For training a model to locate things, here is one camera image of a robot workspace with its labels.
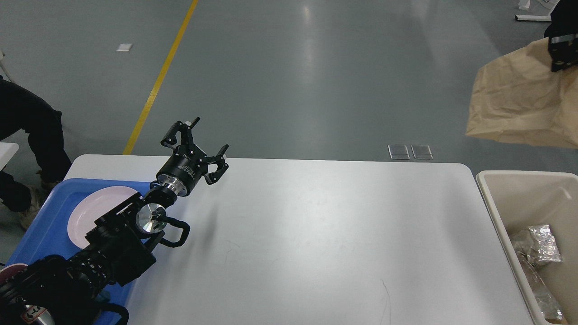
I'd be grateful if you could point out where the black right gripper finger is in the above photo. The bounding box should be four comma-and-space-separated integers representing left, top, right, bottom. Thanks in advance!
548, 35, 578, 72

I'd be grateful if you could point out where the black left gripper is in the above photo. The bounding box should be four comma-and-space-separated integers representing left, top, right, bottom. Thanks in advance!
150, 116, 229, 197

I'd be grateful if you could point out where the brown paper bag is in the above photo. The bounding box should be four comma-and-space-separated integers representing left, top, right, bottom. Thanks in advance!
465, 38, 578, 149

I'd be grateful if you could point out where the pink plastic plate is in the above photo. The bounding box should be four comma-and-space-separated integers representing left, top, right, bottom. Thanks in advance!
67, 186, 137, 249

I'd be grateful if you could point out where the foil ball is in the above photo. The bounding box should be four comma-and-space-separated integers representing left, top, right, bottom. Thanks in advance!
509, 224, 563, 267

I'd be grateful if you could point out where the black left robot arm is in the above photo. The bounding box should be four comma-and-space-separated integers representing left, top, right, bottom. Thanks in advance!
1, 117, 228, 325

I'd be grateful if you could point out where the beige plastic bin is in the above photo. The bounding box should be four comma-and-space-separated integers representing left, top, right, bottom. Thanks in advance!
475, 171, 578, 325

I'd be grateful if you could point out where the blue plastic tray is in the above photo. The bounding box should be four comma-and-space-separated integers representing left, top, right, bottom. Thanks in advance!
11, 179, 150, 325

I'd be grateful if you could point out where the clear floor plate right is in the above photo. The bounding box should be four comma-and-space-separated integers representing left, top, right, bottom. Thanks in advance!
411, 145, 434, 160

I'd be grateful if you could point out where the clear floor plate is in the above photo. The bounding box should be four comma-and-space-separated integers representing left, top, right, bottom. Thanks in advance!
388, 144, 411, 160
411, 145, 434, 160

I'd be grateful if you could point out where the person in black trousers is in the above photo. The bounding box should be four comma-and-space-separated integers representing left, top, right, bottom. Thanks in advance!
0, 78, 72, 230

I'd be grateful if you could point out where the clear floor plate left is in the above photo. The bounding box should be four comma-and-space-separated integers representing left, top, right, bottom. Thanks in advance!
388, 144, 411, 160

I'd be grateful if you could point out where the pink mug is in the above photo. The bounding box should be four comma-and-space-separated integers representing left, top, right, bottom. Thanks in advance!
0, 263, 28, 285

